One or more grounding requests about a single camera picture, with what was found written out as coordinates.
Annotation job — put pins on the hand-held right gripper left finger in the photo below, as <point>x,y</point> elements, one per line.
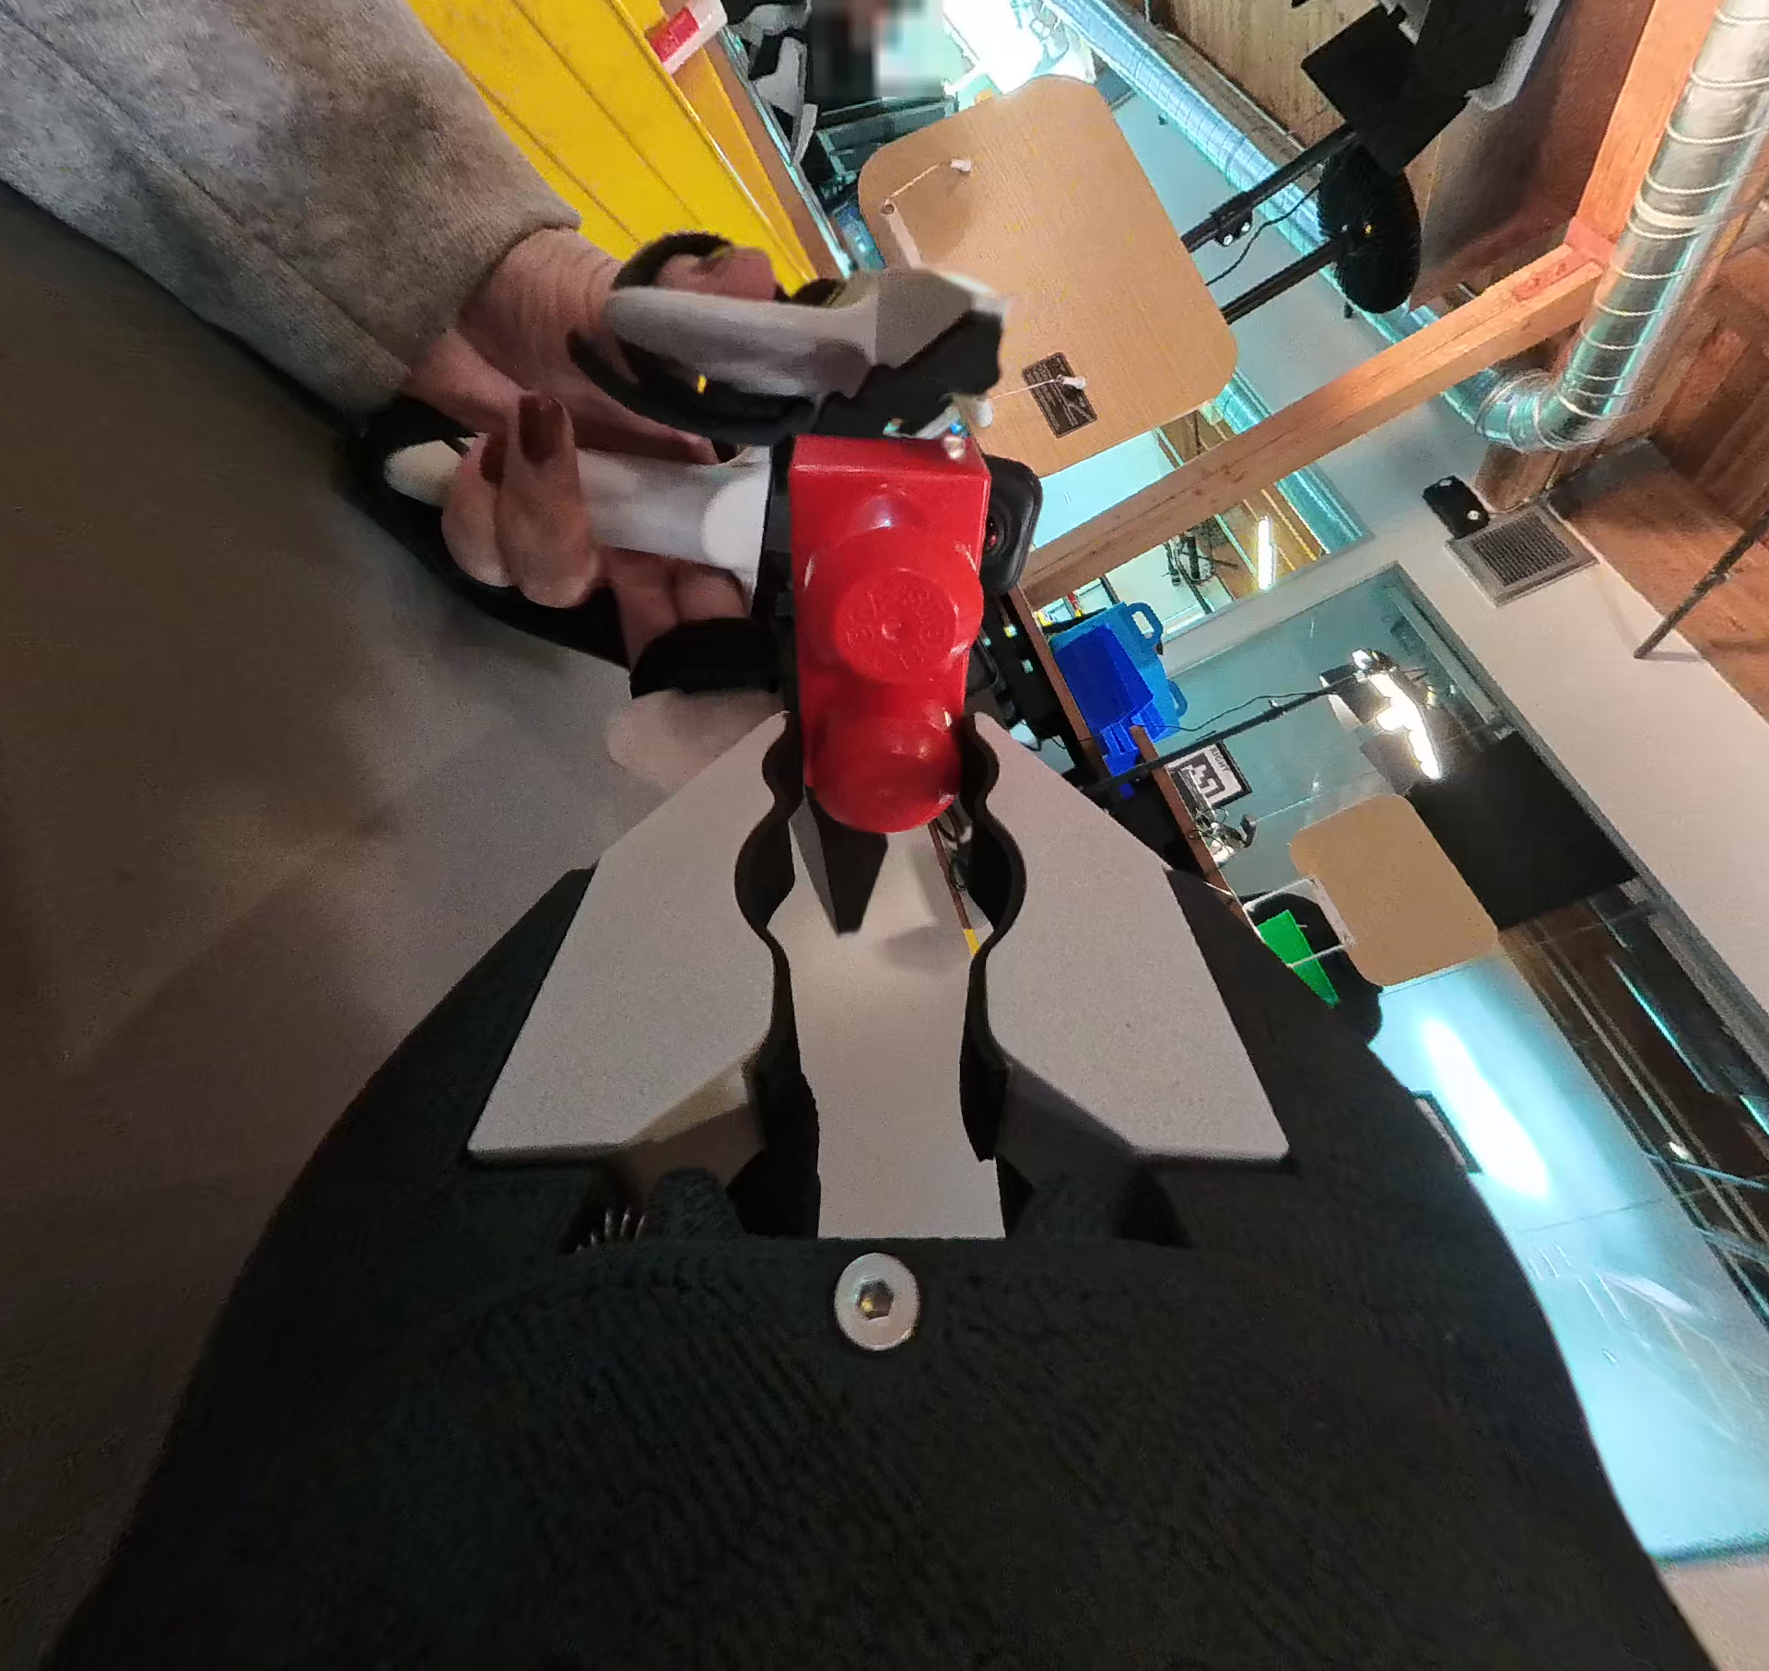
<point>636,1008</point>

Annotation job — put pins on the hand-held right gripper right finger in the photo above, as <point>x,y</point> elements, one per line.
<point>1135,1021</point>

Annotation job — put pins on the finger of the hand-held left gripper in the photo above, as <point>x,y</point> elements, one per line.
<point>840,856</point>
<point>927,317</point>

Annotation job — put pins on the red toy brick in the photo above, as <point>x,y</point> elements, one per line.
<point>884,621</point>

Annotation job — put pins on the yellow plastic bin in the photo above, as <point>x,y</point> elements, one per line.
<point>553,41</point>

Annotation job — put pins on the person's left hand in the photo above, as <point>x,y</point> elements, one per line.
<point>511,317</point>

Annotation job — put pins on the wooden panel with label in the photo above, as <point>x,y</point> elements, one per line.
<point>1036,263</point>

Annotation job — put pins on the yellow tape strip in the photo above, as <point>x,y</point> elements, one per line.
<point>981,938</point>

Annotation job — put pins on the green plastic bin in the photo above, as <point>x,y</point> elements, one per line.
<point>1296,956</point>

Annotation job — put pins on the plain wooden panel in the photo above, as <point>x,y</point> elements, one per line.
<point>1396,890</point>

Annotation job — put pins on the blue plastic bin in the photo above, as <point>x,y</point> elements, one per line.
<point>1113,677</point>

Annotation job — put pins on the studio light on stand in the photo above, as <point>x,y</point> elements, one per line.
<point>1389,711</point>

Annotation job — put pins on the black floor lamp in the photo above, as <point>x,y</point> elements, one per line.
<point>1366,228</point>

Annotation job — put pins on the black overhead light panel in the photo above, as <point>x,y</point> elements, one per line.
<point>1452,14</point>

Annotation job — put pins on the vent grille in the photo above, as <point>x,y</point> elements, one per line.
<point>1521,551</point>

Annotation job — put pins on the wooden post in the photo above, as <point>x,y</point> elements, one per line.
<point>1314,420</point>

